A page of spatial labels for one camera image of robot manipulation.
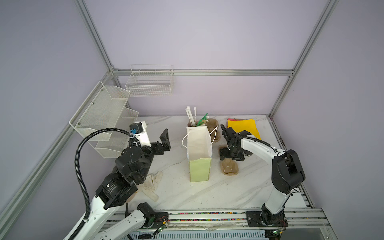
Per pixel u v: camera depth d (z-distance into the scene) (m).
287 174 0.48
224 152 0.83
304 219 0.75
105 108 0.86
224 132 0.76
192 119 1.01
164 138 0.51
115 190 0.39
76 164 0.38
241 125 1.10
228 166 0.92
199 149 0.95
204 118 0.95
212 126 1.14
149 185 0.84
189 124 1.03
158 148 0.51
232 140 0.70
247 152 0.64
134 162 0.38
